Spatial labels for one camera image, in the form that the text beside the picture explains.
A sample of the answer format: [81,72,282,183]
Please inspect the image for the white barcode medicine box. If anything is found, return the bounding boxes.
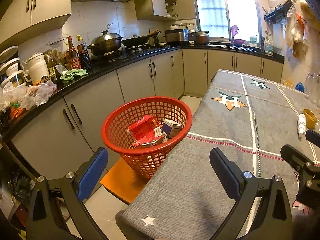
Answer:
[162,119,183,139]

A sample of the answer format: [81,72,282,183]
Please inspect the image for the red foot cream box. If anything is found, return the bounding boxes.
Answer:
[126,115,163,149]

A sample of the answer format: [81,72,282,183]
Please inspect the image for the lower kitchen cabinets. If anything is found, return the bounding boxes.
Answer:
[3,60,282,179]

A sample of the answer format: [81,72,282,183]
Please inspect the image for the kitchen cabinets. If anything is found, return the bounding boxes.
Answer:
[1,0,72,50]
[3,60,282,179]

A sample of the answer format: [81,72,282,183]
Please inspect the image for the upper kitchen cabinets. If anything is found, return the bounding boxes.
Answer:
[1,0,72,50]

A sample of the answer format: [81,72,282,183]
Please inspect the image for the orange stool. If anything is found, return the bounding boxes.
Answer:
[100,158,148,205]

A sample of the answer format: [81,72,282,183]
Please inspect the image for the white spray bottle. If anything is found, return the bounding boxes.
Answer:
[297,114,306,138]

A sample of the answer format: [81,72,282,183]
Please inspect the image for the grey patterned tablecloth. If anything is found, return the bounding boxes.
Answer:
[116,70,319,239]

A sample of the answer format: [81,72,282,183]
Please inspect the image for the blue plastic object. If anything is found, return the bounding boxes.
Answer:
[295,82,305,93]

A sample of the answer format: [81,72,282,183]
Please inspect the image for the clear glass pitcher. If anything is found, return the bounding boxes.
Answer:
[305,73,319,106]

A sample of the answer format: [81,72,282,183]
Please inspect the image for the red plastic basket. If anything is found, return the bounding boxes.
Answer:
[101,96,192,179]

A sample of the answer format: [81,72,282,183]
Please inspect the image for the plastic bags on counter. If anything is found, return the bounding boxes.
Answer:
[1,80,57,112]

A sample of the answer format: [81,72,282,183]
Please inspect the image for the green cloth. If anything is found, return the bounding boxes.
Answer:
[60,69,87,84]

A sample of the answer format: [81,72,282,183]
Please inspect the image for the white kettle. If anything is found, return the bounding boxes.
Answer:
[22,53,49,84]

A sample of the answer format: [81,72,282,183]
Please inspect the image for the soy sauce bottle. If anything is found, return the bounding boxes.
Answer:
[67,36,81,69]

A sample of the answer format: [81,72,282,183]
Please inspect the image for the dark sauce bottle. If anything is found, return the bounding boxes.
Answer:
[76,35,92,73]

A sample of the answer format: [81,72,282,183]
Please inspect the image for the hanging plastic bags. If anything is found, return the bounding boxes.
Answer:
[285,0,319,60]

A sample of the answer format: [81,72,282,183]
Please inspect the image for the steel wok with lid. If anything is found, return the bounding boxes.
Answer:
[87,23,123,56]

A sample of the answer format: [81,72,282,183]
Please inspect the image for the brown cooking pot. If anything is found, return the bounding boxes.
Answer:
[188,29,210,45]

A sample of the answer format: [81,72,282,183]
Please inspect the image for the black frying pan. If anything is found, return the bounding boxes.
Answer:
[121,29,161,47]

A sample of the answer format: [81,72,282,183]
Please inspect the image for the rice cooker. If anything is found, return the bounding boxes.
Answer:
[164,29,189,46]

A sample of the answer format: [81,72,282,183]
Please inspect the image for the window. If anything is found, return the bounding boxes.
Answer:
[195,0,262,47]

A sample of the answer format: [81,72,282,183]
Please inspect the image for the wall shelf rack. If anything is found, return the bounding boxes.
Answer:
[264,0,293,23]

